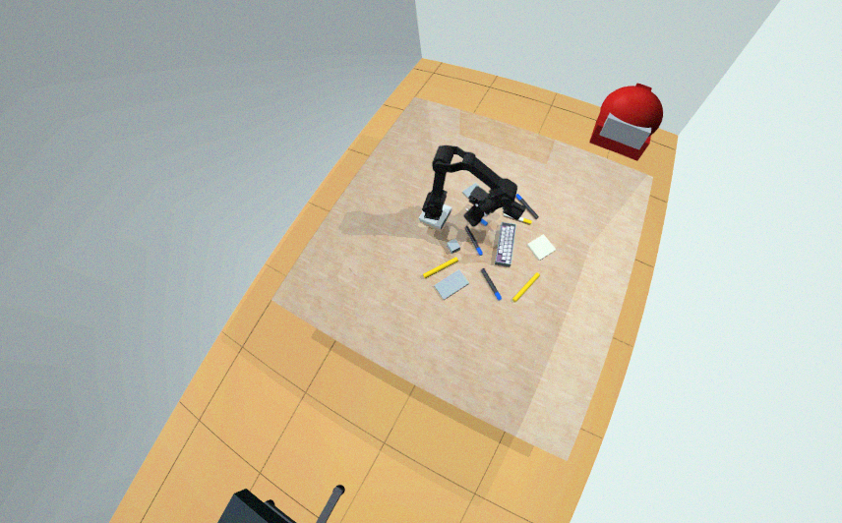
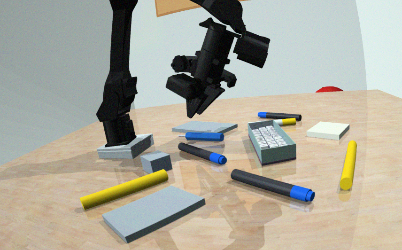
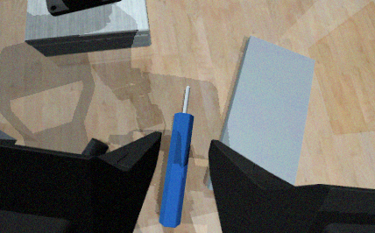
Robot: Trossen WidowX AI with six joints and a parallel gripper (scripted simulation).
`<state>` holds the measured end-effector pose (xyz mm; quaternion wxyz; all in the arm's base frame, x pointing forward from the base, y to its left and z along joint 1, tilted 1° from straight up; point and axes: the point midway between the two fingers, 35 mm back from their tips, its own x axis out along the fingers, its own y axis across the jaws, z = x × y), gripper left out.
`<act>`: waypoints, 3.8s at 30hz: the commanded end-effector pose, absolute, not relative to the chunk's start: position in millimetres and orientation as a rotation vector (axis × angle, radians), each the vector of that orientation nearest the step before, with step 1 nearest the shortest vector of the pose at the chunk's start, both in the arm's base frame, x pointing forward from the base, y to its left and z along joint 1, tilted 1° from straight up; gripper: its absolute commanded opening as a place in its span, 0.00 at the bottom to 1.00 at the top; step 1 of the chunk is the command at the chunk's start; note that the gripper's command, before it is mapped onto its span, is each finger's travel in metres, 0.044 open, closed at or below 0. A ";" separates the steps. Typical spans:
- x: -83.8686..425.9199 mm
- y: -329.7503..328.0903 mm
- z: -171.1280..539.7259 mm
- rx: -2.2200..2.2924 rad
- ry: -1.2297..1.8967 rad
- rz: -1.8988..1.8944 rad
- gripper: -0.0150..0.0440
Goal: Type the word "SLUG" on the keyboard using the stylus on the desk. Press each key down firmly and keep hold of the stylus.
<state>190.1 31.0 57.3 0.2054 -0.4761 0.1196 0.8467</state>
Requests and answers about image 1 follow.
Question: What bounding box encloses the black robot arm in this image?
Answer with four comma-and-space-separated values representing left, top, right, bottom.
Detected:
422, 145, 526, 220

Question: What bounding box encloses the black marker with blue cap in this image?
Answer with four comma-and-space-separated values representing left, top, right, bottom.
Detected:
481, 268, 503, 300
464, 226, 482, 255
516, 194, 539, 218

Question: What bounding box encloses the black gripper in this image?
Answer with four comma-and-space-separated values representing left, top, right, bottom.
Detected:
464, 197, 495, 226

